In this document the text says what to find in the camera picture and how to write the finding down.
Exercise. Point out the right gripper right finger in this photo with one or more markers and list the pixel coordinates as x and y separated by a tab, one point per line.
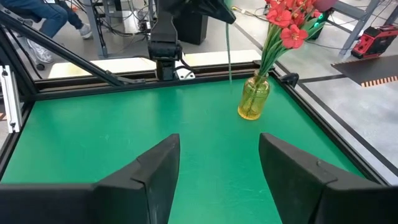
311	202

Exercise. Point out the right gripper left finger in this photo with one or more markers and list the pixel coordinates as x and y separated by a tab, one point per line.
93	205

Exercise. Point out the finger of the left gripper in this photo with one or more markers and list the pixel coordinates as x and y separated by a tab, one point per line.
217	11

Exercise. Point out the dark red artificial tulip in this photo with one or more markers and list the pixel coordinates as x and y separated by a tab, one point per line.
325	4
228	56

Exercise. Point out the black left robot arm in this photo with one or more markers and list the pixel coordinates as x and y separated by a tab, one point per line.
164	49

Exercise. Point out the yellow glass vase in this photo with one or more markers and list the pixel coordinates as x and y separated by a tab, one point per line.
253	102

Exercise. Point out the black floor cabinet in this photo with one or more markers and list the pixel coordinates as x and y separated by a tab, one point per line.
192	31

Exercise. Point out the black device green lights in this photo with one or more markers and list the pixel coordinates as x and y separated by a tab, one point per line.
318	25

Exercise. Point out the green table mat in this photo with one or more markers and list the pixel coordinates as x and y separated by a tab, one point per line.
202	118

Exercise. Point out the person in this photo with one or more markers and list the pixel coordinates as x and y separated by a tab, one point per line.
46	14

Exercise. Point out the black orange-striped floor mat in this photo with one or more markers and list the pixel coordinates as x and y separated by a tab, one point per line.
367	70

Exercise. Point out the red black power unit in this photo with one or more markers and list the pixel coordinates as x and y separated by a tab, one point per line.
373	40

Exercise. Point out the black table edge frame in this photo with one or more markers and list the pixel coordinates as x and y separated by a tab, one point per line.
211	76

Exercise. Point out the black aluminium gantry frame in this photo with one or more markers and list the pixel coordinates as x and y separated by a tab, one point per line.
62	51

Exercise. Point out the silver aluminium bracket plate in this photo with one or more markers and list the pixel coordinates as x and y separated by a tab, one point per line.
11	99

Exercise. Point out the grey metal table frame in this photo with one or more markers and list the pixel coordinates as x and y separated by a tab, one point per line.
357	31

